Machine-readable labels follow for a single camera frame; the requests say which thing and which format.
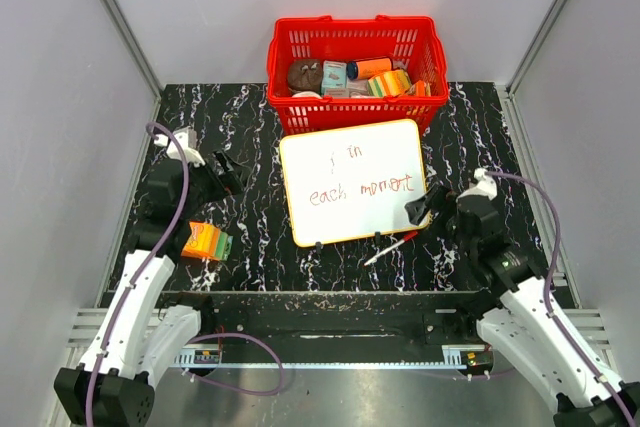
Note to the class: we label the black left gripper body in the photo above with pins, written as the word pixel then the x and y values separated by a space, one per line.
pixel 207 186

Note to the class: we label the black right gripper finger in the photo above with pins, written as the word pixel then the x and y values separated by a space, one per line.
pixel 437 195
pixel 419 211

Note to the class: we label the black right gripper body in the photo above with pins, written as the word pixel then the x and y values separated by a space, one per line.
pixel 447 215

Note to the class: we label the red whiteboard marker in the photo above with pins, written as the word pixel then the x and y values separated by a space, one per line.
pixel 407 237

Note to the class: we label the yellow framed whiteboard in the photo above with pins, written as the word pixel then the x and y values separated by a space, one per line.
pixel 352 183

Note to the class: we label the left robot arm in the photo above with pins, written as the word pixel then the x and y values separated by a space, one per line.
pixel 115 381

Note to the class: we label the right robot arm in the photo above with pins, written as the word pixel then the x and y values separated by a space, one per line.
pixel 516 314

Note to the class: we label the orange green snack box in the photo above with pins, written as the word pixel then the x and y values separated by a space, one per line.
pixel 207 242

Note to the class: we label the yellow orange snack box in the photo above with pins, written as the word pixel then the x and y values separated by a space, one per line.
pixel 389 84

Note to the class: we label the teal small box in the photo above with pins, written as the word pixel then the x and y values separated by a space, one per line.
pixel 334 75

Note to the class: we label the blue capped yellow bottle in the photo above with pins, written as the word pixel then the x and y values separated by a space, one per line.
pixel 365 69

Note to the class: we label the red plastic basket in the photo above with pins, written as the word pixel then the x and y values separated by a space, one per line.
pixel 411 42

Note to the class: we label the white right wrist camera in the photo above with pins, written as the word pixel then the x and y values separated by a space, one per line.
pixel 483 185

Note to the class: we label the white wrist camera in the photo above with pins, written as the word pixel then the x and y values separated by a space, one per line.
pixel 483 185
pixel 186 138

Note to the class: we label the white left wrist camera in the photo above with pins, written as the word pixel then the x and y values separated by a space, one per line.
pixel 186 138

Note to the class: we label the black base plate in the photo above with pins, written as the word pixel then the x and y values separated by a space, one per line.
pixel 472 305

